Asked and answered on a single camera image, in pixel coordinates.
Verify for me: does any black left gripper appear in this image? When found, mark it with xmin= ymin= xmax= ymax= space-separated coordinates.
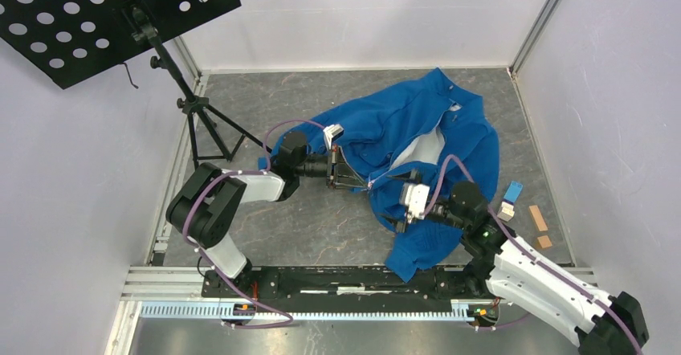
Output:
xmin=295 ymin=145 xmax=367 ymax=190

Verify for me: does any blue zip-up jacket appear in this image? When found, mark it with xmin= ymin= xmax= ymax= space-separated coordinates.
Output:
xmin=258 ymin=67 xmax=501 ymax=283

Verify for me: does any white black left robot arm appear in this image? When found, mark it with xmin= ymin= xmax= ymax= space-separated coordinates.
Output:
xmin=165 ymin=125 xmax=367 ymax=297

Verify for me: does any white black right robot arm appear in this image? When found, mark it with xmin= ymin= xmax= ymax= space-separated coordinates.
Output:
xmin=391 ymin=170 xmax=650 ymax=354

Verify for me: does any small white block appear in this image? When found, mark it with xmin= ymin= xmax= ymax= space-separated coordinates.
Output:
xmin=497 ymin=201 xmax=515 ymax=222

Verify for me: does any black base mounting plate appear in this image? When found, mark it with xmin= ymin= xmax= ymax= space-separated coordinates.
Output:
xmin=234 ymin=266 xmax=496 ymax=314

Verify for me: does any small blue block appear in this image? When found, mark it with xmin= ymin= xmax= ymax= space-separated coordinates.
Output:
xmin=502 ymin=181 xmax=524 ymax=205

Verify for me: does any long wooden block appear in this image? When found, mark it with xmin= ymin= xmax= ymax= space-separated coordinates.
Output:
xmin=528 ymin=205 xmax=548 ymax=233

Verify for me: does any small wooden block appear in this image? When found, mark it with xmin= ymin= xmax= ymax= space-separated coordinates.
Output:
xmin=534 ymin=235 xmax=553 ymax=250

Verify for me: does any black perforated music stand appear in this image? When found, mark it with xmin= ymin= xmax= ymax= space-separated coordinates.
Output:
xmin=1 ymin=0 xmax=241 ymax=161

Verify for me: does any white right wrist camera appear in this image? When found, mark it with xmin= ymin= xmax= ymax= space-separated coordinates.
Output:
xmin=399 ymin=183 xmax=430 ymax=223

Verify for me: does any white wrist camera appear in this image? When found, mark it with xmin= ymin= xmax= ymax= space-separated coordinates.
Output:
xmin=323 ymin=124 xmax=345 ymax=150
xmin=399 ymin=183 xmax=430 ymax=223

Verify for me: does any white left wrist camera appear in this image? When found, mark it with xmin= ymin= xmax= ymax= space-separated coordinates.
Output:
xmin=323 ymin=124 xmax=345 ymax=150

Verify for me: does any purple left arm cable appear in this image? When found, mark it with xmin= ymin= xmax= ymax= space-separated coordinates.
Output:
xmin=181 ymin=119 xmax=327 ymax=331

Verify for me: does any aluminium frame rail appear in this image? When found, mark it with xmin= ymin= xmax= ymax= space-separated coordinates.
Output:
xmin=119 ymin=267 xmax=605 ymax=322

